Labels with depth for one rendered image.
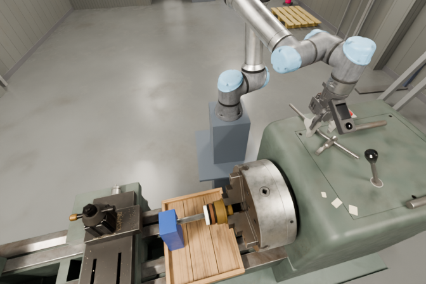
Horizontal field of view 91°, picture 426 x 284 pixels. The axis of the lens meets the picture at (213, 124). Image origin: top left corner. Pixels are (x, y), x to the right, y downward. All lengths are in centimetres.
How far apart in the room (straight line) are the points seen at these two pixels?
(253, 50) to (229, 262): 90
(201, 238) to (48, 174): 206
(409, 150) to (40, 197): 271
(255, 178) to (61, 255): 89
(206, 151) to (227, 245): 61
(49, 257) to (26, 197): 154
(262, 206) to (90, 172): 208
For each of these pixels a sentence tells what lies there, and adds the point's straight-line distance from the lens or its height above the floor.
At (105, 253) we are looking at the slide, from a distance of 103.
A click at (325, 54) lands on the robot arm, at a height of 157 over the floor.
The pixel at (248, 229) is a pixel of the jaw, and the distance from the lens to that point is 82.
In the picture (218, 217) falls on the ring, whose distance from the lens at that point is 82.
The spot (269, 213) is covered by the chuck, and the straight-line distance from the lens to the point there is 74.
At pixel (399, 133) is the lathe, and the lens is 109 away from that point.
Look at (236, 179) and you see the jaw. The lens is 79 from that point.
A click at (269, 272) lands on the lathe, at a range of 138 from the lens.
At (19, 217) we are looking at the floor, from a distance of 266.
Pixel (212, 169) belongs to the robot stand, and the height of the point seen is 75.
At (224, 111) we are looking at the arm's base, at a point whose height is 116.
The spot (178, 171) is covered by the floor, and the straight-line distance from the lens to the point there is 222.
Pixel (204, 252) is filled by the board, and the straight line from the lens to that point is 102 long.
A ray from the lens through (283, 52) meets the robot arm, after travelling 62.
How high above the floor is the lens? 188
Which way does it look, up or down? 47 degrees down
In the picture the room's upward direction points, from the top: 1 degrees counter-clockwise
